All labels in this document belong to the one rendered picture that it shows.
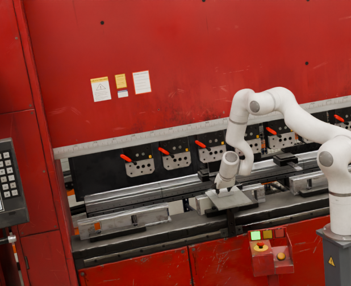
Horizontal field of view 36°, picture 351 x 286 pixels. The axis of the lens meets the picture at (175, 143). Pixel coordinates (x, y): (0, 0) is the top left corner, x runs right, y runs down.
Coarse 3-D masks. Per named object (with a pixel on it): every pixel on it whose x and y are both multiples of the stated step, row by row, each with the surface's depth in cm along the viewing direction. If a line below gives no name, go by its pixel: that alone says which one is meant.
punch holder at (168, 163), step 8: (160, 144) 283; (168, 144) 282; (176, 144) 283; (184, 144) 284; (160, 152) 288; (176, 152) 284; (184, 152) 286; (168, 160) 284; (176, 160) 285; (184, 160) 286; (168, 168) 285; (176, 168) 286
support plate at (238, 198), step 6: (234, 186) 298; (210, 192) 294; (234, 192) 289; (240, 192) 288; (210, 198) 286; (216, 198) 285; (222, 198) 284; (228, 198) 283; (234, 198) 282; (240, 198) 280; (246, 198) 279; (216, 204) 276; (222, 204) 275; (228, 204) 274; (234, 204) 273; (240, 204) 273
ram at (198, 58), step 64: (64, 0) 255; (128, 0) 261; (192, 0) 268; (256, 0) 275; (320, 0) 282; (64, 64) 262; (128, 64) 268; (192, 64) 275; (256, 64) 283; (320, 64) 290; (64, 128) 269; (128, 128) 276
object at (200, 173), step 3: (198, 171) 324; (201, 171) 320; (204, 171) 319; (207, 171) 318; (198, 174) 323; (201, 174) 318; (204, 174) 316; (207, 174) 316; (198, 177) 324; (201, 177) 316; (204, 177) 315; (207, 177) 316; (210, 177) 316; (213, 177) 316; (201, 180) 318; (204, 180) 316; (207, 180) 316; (210, 180) 317; (213, 180) 310; (213, 183) 308
